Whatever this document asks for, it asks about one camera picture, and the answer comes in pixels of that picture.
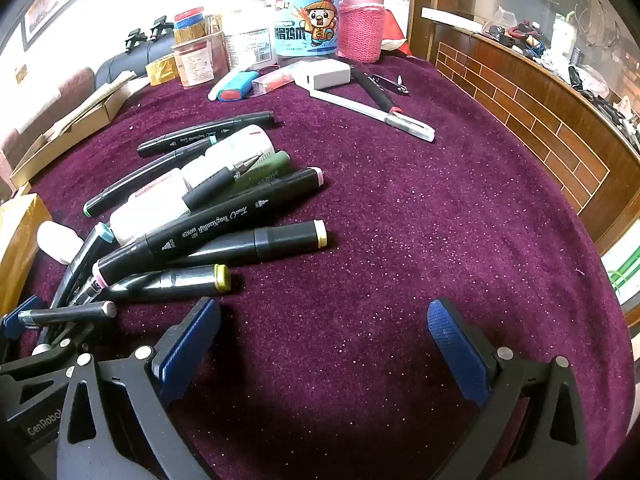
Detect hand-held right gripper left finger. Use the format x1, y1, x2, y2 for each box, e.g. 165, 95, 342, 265
56, 297, 222, 480

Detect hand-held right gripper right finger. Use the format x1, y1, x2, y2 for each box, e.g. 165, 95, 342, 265
427, 299, 592, 480

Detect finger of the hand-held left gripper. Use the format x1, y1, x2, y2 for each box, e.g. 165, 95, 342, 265
0, 295, 44, 341
0, 325, 101, 383

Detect grey-tip black pen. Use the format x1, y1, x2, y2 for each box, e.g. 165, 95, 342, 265
18, 301, 117, 327

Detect black marker olive cap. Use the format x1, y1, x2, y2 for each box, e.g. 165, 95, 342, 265
106, 264, 232, 304

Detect gold cardboard box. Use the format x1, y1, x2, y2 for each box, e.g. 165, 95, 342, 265
0, 192, 52, 317

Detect white spray bottle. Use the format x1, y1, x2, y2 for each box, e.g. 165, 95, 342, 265
37, 220, 84, 265

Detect black marker teal cap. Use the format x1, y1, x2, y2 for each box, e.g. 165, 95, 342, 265
64, 222, 114, 307

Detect black marker pink cap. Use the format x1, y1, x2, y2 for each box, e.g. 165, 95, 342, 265
92, 166, 324, 289

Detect black marker yellow cap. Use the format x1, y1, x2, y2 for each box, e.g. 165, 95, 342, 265
165, 219, 329, 269

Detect white medicine bottle red label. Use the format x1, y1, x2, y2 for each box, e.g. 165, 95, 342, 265
109, 169, 201, 247

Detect clear gel pen black grip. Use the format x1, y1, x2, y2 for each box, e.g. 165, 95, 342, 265
182, 154, 264, 212

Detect dark green pen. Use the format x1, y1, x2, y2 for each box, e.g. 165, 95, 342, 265
220, 151, 292, 198

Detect white bottle green label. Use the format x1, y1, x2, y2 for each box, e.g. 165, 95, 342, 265
181, 124, 276, 188

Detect black marker green end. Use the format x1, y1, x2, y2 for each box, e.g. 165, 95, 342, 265
83, 135, 217, 219

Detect brown cardboard box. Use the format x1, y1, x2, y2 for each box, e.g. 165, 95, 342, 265
10, 70, 139, 187

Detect brown armchair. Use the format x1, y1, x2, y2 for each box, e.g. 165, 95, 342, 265
0, 66, 97, 171

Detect wooden counter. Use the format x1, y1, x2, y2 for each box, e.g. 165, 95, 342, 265
421, 6, 640, 257

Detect folded papers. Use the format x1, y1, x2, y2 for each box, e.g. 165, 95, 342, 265
45, 71, 137, 136

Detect white pen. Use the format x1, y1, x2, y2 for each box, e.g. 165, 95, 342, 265
309, 88, 436, 144

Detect blue case red end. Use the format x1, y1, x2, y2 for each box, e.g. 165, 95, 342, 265
219, 72, 261, 104

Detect yellow tape roll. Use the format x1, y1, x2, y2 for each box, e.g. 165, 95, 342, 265
144, 55, 179, 87

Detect black nail clipper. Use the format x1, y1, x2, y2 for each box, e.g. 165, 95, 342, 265
369, 73, 412, 97

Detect black sofa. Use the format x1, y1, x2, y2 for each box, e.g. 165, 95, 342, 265
94, 35, 177, 90

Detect clear jar red label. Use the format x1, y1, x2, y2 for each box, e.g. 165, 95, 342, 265
171, 31, 230, 89

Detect white charger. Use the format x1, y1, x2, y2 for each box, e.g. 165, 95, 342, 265
292, 58, 354, 89

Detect white plastic bottle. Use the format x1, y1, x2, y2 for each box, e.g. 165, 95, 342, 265
221, 0, 277, 70

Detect toothpick jar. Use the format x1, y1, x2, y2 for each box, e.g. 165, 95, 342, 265
173, 6, 209, 45

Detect pile of counter clutter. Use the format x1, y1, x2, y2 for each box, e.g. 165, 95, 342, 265
480, 5, 640, 136

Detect red cloth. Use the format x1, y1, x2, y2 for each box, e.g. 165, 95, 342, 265
381, 10, 414, 57

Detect blue printed canister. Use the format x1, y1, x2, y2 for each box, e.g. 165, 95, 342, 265
271, 0, 344, 63

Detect pink bottle knit sleeve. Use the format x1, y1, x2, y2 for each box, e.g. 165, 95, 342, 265
337, 0, 387, 62

